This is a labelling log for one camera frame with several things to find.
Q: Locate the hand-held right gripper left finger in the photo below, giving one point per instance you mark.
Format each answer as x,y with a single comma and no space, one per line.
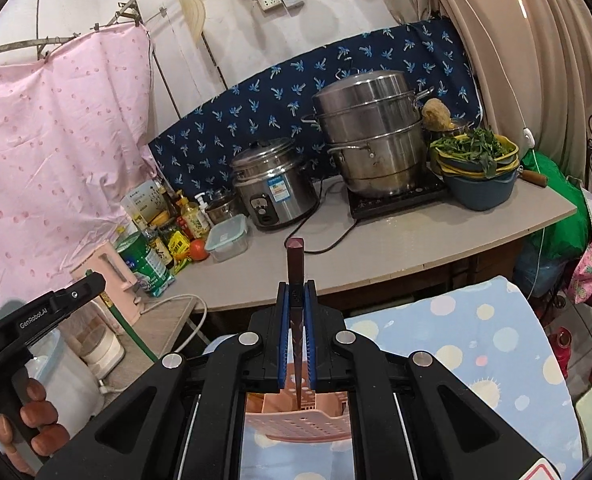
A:
283,335

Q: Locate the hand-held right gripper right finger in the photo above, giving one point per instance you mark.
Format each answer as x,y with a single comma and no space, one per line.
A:
310,340

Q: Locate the dark red chopstick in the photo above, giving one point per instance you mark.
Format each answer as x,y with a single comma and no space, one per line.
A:
295,265

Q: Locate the pink perforated utensil basket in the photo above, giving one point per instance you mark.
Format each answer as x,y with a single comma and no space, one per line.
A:
296,425

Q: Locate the person's left hand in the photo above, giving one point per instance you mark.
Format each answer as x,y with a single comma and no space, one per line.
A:
38,412

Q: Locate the white kitchen appliance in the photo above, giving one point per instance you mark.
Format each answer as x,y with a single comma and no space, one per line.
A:
101,345

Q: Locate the light blue plastic bin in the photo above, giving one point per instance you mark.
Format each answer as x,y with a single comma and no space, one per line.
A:
76,395

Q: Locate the pink electric kettle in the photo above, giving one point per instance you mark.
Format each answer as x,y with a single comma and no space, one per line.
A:
116,280

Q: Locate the clear food container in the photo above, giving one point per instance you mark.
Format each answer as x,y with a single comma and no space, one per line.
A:
227,240

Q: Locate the red tomato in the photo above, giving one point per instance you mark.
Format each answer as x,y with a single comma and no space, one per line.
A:
199,250

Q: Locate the green tin can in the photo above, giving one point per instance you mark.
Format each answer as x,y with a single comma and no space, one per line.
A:
143,265

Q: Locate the yellow seasoning packet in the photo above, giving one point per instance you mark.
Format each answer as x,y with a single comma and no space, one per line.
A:
179,246

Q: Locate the silver rice cooker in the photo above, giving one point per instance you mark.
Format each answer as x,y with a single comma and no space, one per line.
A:
276,195

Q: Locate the small steel lidded pot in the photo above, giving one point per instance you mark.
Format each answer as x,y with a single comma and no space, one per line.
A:
222,207

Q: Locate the blue planet print tablecloth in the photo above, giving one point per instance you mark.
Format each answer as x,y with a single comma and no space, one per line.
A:
450,320

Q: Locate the white pump bottle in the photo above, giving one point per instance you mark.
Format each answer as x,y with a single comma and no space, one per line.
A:
203,215

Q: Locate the yellow oil bottle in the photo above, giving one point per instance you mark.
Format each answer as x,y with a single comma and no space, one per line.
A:
190,217

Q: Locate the black induction cooktop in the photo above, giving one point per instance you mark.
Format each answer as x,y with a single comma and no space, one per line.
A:
400,200

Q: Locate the pink dotted cloth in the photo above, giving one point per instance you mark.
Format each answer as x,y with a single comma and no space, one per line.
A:
51,150

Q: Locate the dark sauce bottle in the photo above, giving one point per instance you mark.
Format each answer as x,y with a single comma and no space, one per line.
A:
163,200

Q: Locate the stainless steel steamer pot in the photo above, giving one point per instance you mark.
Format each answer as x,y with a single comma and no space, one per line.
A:
370,125

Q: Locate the navy palm print cloth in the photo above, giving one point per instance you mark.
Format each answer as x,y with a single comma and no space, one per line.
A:
256,105

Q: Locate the green leafy vegetables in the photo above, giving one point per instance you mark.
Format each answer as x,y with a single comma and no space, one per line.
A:
468,145

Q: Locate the red plastic stool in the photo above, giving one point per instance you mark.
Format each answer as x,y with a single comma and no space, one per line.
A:
560,355

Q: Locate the tan lumpy loofah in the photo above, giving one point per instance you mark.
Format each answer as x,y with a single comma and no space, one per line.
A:
435,115

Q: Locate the yellow plastic bowl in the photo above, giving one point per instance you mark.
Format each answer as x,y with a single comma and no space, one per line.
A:
505,152

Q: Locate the green plastic bag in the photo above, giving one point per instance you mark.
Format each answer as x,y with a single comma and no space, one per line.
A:
560,230

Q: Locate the bent metal rod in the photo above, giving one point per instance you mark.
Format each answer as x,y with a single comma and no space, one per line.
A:
126,7

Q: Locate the beige hanging hand fan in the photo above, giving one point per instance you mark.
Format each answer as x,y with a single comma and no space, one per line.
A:
192,10

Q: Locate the beige curtain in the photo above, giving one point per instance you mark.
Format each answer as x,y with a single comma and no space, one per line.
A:
525,60

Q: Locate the white wall socket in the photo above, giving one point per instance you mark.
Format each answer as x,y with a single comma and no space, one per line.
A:
270,0

